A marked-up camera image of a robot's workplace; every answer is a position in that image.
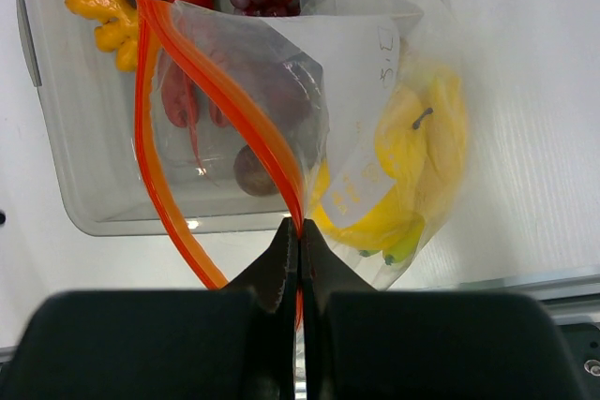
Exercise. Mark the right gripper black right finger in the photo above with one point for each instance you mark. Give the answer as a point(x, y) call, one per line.
point(362, 343)

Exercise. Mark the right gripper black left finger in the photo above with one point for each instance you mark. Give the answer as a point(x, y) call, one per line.
point(237, 342)

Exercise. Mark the yellow banana bunch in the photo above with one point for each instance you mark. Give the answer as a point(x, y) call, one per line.
point(365, 209)

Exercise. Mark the dark red round fruit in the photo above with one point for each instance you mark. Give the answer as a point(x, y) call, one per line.
point(251, 176)

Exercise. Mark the clear zip bag orange zipper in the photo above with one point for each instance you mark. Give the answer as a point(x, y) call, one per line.
point(365, 48)

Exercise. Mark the yellow lemon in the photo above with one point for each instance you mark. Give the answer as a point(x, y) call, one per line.
point(320, 182)

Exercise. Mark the aluminium mounting rail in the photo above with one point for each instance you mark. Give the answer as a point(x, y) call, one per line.
point(22, 291)

